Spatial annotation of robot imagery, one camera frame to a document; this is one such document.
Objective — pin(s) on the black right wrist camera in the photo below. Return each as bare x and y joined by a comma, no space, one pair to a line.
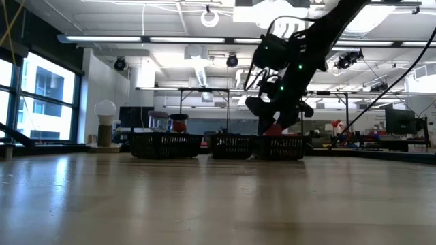
270,52

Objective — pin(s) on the black metal frame stand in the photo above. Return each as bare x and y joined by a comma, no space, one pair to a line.
204,90

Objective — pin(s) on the large dark-framed window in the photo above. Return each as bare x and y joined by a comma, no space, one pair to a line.
47,95

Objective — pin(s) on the light bulb on brass base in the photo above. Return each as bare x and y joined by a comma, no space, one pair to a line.
105,114

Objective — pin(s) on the black ceiling equipment cluster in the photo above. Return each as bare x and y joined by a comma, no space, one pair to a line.
349,59

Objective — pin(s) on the hourglass with pale purple caps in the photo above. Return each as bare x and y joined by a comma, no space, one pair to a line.
158,117

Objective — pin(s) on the long ceiling light bar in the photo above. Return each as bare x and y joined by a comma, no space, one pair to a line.
102,38

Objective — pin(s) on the silver ventilation duct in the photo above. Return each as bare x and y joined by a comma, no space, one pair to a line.
374,20

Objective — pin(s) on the black slotted plastic basket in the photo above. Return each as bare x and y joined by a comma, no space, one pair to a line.
280,148
231,147
165,146

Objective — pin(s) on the black ceiling-mounted camera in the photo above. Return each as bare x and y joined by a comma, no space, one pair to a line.
232,60
120,64

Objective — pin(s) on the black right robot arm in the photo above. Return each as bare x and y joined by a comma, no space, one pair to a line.
340,17

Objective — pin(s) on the black computer monitor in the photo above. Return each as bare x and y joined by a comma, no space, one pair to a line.
400,121
136,117

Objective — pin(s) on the hourglass black caps red sand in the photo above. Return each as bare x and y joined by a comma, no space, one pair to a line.
178,124

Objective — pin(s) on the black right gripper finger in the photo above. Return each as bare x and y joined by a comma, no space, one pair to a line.
289,122
262,124

